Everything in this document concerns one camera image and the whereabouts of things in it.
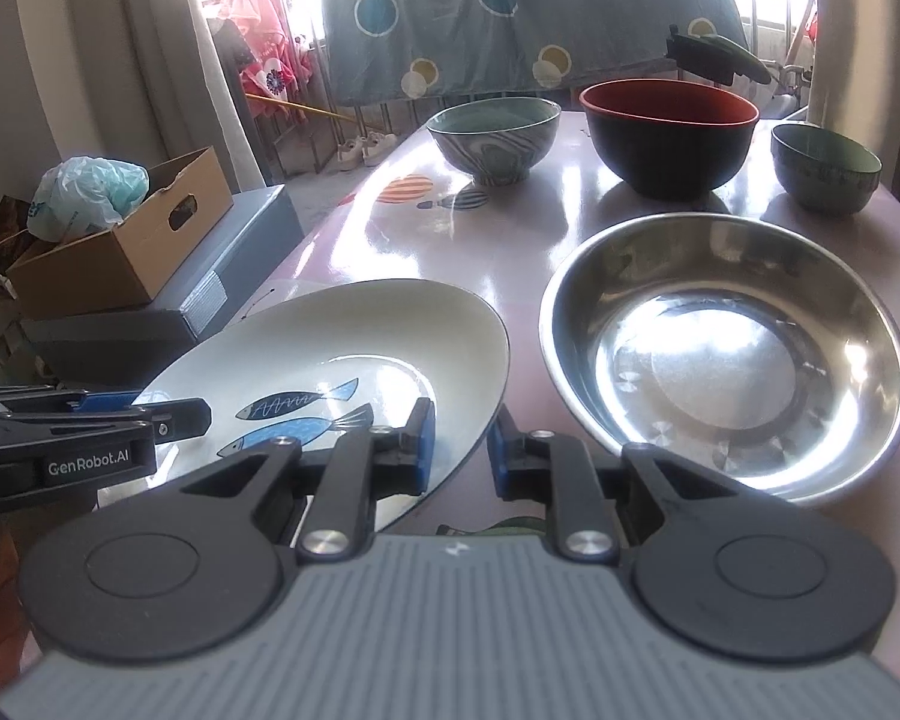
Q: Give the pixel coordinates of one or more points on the stainless steel bowl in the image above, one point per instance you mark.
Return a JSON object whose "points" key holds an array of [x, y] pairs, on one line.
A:
{"points": [[720, 360]]}

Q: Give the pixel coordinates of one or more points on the grey wavy patterned bowl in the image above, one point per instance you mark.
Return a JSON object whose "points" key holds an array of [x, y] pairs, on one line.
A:
{"points": [[495, 146]]}

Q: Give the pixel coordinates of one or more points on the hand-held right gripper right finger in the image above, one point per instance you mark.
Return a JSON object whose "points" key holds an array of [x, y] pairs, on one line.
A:
{"points": [[499, 457]]}

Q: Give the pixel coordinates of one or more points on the blue quilt with circles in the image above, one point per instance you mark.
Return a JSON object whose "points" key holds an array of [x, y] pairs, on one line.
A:
{"points": [[457, 37]]}

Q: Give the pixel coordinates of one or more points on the brown bag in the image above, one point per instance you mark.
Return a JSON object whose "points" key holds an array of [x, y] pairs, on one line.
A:
{"points": [[7, 221]]}

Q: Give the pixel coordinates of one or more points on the grey electric scooter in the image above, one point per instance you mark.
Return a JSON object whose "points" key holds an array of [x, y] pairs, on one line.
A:
{"points": [[712, 52]]}

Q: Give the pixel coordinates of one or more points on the white shoe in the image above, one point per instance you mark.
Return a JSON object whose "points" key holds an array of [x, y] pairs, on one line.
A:
{"points": [[351, 154], [381, 146]]}

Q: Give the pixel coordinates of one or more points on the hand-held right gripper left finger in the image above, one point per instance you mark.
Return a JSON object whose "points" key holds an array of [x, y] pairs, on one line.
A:
{"points": [[420, 454]]}

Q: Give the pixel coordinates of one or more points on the red and black bowl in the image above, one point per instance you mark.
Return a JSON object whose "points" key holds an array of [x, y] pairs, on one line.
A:
{"points": [[667, 154]]}

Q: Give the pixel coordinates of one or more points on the pink printed tablecloth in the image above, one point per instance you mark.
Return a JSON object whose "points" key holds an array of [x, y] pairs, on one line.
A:
{"points": [[450, 240]]}

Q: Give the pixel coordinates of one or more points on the beige curtain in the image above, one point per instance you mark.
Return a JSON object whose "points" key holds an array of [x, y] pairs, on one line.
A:
{"points": [[862, 52], [187, 90]]}

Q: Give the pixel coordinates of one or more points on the grey storage box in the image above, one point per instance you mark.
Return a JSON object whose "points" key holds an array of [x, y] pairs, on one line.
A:
{"points": [[255, 240]]}

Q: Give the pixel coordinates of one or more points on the pink red hanging clothes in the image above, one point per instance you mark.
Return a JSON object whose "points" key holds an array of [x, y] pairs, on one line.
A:
{"points": [[270, 52]]}

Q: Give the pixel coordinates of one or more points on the small dark green bowl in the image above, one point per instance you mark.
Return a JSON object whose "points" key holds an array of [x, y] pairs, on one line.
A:
{"points": [[825, 180]]}

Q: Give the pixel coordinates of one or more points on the cardboard box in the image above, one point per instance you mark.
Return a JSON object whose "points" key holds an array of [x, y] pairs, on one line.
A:
{"points": [[142, 255]]}

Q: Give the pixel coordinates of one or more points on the white fish print plate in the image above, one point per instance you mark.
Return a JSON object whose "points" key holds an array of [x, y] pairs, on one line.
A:
{"points": [[345, 345]]}

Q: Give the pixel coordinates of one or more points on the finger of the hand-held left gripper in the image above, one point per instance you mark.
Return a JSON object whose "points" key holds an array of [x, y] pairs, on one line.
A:
{"points": [[184, 420], [109, 400]]}

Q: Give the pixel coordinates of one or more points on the pale plastic bag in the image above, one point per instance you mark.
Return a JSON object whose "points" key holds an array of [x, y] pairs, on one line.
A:
{"points": [[82, 195]]}

